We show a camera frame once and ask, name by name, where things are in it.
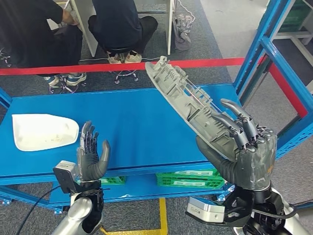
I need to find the person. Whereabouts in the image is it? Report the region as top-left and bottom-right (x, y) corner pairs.
(0, 0), (87, 87)
(87, 0), (159, 65)

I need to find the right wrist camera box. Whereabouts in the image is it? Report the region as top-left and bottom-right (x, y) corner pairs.
(185, 196), (226, 227)

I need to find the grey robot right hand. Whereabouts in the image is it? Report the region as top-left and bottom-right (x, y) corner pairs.
(195, 98), (278, 192)

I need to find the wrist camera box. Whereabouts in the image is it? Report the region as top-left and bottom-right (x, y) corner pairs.
(53, 160), (80, 194)
(185, 196), (226, 227)

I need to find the red barrier tape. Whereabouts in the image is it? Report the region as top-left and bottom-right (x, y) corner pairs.
(0, 57), (309, 119)

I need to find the grey wheel hubcap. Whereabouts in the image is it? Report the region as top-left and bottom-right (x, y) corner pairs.
(145, 55), (246, 162)

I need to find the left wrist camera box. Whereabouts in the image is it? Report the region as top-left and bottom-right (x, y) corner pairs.
(53, 160), (80, 194)

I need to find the white plastic cover part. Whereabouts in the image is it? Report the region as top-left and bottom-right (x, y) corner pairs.
(11, 113), (80, 152)

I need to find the black stool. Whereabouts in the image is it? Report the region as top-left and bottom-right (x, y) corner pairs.
(107, 47), (140, 86)

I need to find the green plastic crate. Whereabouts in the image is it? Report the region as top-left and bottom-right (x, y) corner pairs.
(278, 6), (313, 33)
(75, 176), (127, 186)
(155, 168), (226, 190)

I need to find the chrome chair base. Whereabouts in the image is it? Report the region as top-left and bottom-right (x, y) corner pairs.
(0, 47), (12, 68)
(48, 74), (87, 95)

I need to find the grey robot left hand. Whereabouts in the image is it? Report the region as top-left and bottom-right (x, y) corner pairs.
(76, 120), (111, 182)

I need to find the blue metal shelf rack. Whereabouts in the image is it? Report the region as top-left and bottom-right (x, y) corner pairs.
(0, 0), (313, 215)

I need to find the grey bag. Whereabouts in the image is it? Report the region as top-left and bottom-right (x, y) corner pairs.
(172, 14), (196, 52)

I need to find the white frame rack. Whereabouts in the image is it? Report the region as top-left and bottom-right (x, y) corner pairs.
(272, 0), (313, 67)

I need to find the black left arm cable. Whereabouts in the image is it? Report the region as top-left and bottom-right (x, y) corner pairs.
(16, 185), (60, 235)

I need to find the yellow floor tape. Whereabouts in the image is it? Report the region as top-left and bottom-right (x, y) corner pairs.
(100, 198), (168, 235)

